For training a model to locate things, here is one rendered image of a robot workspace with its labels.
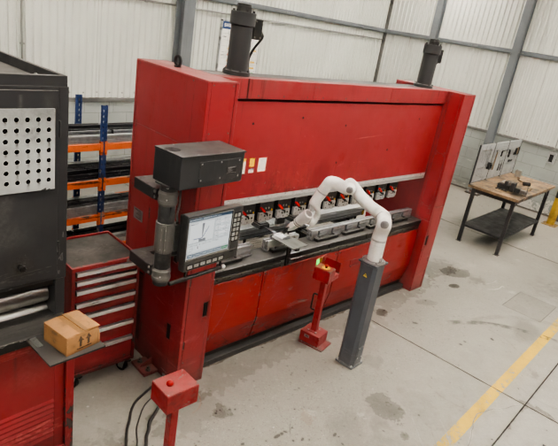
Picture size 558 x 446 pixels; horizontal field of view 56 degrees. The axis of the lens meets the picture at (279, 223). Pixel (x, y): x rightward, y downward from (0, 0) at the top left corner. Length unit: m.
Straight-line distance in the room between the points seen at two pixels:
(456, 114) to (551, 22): 5.82
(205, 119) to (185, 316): 1.42
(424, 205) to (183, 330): 3.27
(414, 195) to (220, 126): 3.25
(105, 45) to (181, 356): 5.05
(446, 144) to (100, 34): 4.76
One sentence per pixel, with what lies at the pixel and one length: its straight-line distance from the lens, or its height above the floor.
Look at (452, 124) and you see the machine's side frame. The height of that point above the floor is 1.98.
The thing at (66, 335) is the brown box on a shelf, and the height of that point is 1.10.
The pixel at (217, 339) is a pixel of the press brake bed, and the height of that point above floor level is 0.22.
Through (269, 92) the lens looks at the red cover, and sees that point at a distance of 3.94.
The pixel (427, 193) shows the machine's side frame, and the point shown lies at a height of 1.19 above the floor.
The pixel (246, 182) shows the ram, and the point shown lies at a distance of 4.04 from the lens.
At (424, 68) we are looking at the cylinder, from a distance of 5.75.
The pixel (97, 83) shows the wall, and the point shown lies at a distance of 8.01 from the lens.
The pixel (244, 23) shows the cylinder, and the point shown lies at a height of 2.65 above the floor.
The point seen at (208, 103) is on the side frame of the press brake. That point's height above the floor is 2.17.
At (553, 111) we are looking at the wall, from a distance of 11.39.
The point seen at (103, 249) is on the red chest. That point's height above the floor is 0.98.
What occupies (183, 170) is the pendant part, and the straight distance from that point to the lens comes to 2.93.
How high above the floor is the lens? 2.71
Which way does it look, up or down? 21 degrees down
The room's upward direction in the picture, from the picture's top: 10 degrees clockwise
